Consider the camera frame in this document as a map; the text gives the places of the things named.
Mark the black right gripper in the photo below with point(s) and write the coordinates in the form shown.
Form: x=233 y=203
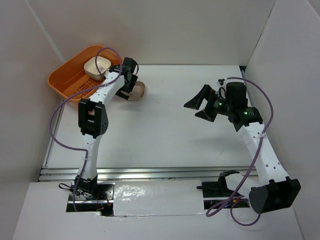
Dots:
x=195 y=102

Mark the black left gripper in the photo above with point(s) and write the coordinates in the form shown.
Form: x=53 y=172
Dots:
x=134 y=79

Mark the brown panda plate back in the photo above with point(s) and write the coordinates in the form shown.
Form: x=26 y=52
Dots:
x=137 y=92

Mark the cream panda plate back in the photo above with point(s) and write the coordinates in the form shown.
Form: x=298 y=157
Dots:
x=95 y=68

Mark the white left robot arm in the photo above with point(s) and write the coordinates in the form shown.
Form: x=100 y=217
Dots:
x=93 y=123

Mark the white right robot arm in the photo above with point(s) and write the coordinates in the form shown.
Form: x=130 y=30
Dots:
x=274 y=190

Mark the orange plastic bin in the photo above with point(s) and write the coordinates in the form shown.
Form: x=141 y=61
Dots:
x=70 y=79

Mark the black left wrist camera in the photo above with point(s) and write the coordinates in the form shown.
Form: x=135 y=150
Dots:
x=131 y=64

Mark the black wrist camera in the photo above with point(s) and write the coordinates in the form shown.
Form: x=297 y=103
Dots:
x=131 y=64
x=236 y=95

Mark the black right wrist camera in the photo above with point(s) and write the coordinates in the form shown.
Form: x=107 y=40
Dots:
x=236 y=95

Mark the aluminium rail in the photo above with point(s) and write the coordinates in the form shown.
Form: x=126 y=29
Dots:
x=152 y=173

